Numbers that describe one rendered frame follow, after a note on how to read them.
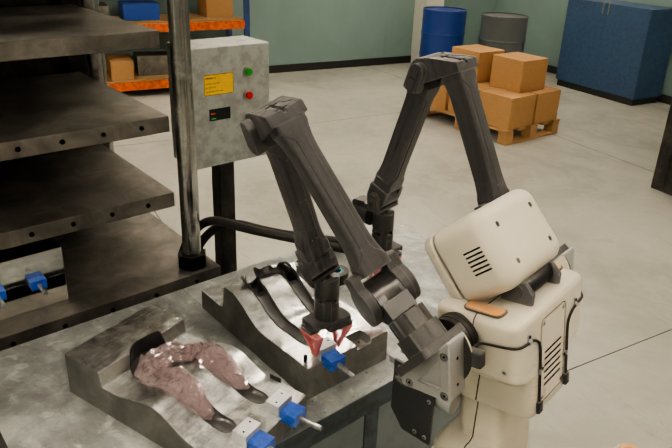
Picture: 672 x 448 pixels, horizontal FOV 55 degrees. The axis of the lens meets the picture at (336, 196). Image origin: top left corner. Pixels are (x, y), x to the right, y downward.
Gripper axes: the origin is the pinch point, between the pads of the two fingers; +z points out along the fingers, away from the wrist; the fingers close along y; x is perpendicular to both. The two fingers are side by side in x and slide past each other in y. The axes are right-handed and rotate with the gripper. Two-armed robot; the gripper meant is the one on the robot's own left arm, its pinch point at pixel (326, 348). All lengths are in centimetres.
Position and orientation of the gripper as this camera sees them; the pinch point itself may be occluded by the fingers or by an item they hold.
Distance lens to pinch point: 158.2
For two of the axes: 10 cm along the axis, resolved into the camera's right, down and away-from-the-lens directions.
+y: -7.7, 2.3, -6.0
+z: -0.2, 9.3, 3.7
